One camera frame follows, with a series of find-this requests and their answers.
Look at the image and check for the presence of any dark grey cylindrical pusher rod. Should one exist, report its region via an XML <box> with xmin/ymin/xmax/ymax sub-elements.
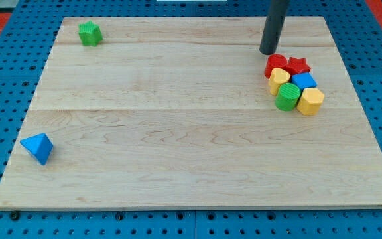
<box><xmin>259</xmin><ymin>0</ymin><xmax>290</xmax><ymax>55</ymax></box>

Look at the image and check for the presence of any red star block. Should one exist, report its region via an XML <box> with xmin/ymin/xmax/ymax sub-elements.
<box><xmin>284</xmin><ymin>57</ymin><xmax>311</xmax><ymax>76</ymax></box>

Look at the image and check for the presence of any yellow heart block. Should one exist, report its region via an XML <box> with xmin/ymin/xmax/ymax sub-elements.
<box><xmin>268</xmin><ymin>68</ymin><xmax>291</xmax><ymax>96</ymax></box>

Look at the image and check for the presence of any green star block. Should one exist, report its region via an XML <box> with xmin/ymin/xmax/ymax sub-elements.
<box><xmin>78</xmin><ymin>21</ymin><xmax>103</xmax><ymax>46</ymax></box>

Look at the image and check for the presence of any red cylinder block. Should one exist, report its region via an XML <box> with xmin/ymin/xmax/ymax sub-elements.
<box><xmin>264</xmin><ymin>54</ymin><xmax>288</xmax><ymax>78</ymax></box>

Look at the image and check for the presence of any blue cube block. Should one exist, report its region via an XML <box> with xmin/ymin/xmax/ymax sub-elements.
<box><xmin>291</xmin><ymin>72</ymin><xmax>317</xmax><ymax>91</ymax></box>

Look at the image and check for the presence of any green cylinder block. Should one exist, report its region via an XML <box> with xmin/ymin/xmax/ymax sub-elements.
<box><xmin>275</xmin><ymin>83</ymin><xmax>301</xmax><ymax>111</ymax></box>

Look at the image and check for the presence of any yellow hexagon block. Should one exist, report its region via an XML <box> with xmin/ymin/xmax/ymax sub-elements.
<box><xmin>296</xmin><ymin>88</ymin><xmax>325</xmax><ymax>116</ymax></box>

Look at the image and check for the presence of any light wooden board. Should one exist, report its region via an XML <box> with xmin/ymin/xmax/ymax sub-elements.
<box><xmin>0</xmin><ymin>17</ymin><xmax>382</xmax><ymax>211</ymax></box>

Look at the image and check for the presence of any blue triangle block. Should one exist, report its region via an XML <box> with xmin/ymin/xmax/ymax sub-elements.
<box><xmin>20</xmin><ymin>133</ymin><xmax>54</xmax><ymax>165</ymax></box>

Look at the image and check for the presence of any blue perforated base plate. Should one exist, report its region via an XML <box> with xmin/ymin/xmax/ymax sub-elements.
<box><xmin>0</xmin><ymin>0</ymin><xmax>382</xmax><ymax>238</ymax></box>

